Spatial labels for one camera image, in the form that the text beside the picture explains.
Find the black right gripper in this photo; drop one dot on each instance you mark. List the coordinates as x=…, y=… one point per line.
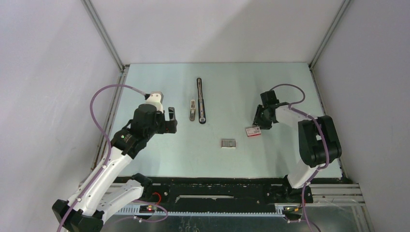
x=257, y=121

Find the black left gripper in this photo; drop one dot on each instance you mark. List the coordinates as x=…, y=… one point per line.
x=167, y=126

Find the white red staple box sleeve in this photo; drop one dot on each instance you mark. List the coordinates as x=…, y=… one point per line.
x=253, y=131

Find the beige stapler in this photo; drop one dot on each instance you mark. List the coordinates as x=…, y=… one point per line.
x=192, y=110

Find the staple box tray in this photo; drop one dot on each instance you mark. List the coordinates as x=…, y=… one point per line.
x=228, y=143

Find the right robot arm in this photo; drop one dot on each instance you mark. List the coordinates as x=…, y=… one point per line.
x=318, y=141

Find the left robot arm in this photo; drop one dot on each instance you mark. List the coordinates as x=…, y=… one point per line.
x=88, y=209

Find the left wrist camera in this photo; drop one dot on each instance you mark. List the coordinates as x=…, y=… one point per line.
x=155, y=98

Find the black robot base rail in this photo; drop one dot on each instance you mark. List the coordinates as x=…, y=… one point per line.
x=224, y=195

